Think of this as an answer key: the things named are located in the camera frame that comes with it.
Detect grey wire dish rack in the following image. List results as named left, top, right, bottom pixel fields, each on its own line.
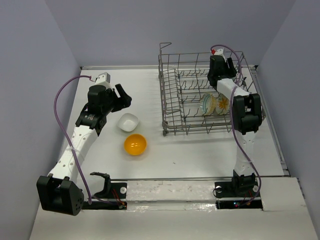
left=157, top=42, right=267, bottom=137

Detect orange yellow bowl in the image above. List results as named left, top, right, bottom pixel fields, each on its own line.
left=123, top=133, right=147, bottom=156

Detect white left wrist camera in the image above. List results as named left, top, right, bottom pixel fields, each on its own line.
left=90, top=72, right=112, bottom=89

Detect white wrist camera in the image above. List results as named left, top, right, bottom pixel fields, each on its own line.
left=211, top=48, right=227, bottom=62
left=90, top=72, right=112, bottom=89

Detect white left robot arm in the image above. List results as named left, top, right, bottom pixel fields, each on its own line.
left=36, top=84, right=132, bottom=216

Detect white square bowl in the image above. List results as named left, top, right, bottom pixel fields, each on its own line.
left=117, top=113, right=140, bottom=132

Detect orange flower patterned bowl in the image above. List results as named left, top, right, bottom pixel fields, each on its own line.
left=215, top=94, right=230, bottom=115

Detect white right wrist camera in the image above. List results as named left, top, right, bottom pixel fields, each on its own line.
left=211, top=48, right=227, bottom=62

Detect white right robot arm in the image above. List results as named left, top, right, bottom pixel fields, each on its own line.
left=207, top=53, right=263, bottom=199

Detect blue yellow patterned bowl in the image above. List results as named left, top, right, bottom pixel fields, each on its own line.
left=199, top=92, right=217, bottom=116

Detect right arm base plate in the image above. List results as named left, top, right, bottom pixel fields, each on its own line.
left=212, top=181, right=263, bottom=210

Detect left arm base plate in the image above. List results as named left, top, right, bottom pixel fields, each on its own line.
left=82, top=182, right=128, bottom=211

